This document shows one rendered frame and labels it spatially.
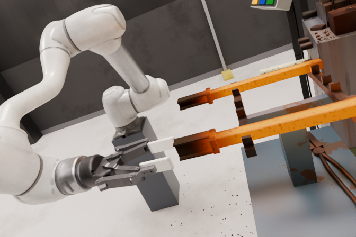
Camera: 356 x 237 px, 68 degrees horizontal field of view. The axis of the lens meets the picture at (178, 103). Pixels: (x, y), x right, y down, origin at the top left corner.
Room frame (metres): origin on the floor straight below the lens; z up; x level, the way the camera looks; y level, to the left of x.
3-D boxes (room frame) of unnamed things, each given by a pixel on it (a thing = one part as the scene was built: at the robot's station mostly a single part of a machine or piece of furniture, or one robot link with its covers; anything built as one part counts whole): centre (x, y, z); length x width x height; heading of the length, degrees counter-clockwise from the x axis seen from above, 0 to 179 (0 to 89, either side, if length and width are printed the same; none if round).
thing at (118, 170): (0.51, 0.17, 0.93); 0.11 x 0.01 x 0.04; 52
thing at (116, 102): (1.48, 0.32, 0.77); 0.18 x 0.16 x 0.22; 84
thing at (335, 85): (0.54, -0.24, 0.93); 0.23 x 0.06 x 0.02; 75
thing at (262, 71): (1.34, -0.72, 0.62); 0.44 x 0.05 x 0.05; 65
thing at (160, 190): (1.48, 0.33, 0.30); 0.20 x 0.20 x 0.60; 79
